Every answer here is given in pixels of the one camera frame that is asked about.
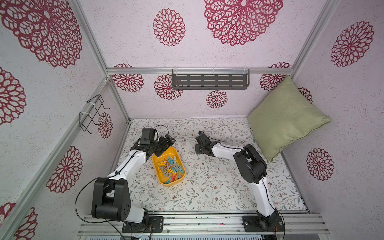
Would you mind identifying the yellow clothespin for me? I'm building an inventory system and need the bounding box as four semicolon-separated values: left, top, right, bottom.
158;161;169;169

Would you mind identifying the yellow plastic storage box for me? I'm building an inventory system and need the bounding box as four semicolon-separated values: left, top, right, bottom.
152;147;186;187

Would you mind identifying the teal clothespin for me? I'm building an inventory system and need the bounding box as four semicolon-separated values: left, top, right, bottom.
167;156;184;174

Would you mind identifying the red clothespin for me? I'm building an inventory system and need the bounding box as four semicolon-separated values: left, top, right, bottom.
171;174;178;182

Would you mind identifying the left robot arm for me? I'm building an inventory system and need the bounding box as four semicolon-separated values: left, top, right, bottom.
91;128;176;227

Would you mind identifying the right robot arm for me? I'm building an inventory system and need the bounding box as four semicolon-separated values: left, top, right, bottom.
195;131;278;222

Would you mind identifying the floral table mat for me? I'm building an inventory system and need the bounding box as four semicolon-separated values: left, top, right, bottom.
101;117;307;212

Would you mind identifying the green pillow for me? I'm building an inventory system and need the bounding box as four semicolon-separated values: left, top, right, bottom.
248;76;331;162

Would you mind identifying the grey wall shelf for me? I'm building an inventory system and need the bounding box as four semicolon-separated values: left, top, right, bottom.
171;69;250;90

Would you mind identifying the black wire wall rack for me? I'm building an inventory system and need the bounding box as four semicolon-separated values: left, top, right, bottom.
79;94;110;135

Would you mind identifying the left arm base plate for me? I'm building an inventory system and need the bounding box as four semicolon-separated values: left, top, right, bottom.
122;216;164;234

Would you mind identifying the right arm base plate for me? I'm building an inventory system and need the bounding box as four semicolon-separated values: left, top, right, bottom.
242;215;285;233

